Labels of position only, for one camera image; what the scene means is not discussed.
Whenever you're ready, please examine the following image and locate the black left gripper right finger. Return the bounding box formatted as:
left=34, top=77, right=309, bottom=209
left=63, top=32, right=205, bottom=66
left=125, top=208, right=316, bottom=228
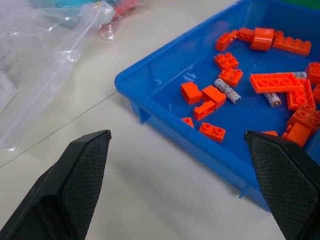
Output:
left=243, top=130, right=320, bottom=240

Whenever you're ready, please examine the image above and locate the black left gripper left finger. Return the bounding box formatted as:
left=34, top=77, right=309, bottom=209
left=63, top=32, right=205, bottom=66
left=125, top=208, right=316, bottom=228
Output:
left=0, top=129, right=112, bottom=240

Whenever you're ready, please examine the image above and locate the red plastic building brick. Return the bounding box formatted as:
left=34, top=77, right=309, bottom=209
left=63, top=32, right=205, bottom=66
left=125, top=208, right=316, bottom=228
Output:
left=281, top=122, right=312, bottom=148

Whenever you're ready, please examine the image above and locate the long orange brick underside up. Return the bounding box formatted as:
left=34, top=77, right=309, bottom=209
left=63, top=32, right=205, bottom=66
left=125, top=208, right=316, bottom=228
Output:
left=249, top=72, right=304, bottom=94

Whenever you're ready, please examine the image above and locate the blue plastic bin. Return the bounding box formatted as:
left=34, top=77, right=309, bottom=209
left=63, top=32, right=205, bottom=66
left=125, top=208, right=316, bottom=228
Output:
left=114, top=0, right=320, bottom=213

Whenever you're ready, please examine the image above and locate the clear plastic zip bag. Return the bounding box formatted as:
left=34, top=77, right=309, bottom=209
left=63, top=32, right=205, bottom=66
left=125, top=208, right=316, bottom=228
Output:
left=0, top=4, right=118, bottom=154

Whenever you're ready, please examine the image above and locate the orange four-stud brick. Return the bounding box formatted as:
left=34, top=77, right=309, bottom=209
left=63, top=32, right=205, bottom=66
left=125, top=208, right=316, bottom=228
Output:
left=286, top=103, right=320, bottom=131
left=312, top=84, right=320, bottom=105
left=214, top=52, right=239, bottom=71
left=305, top=61, right=320, bottom=85
left=218, top=66, right=244, bottom=88

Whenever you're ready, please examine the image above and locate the bag of colourful toys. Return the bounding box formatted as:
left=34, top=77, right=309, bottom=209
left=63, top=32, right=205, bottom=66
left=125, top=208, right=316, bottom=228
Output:
left=31, top=0, right=148, bottom=42

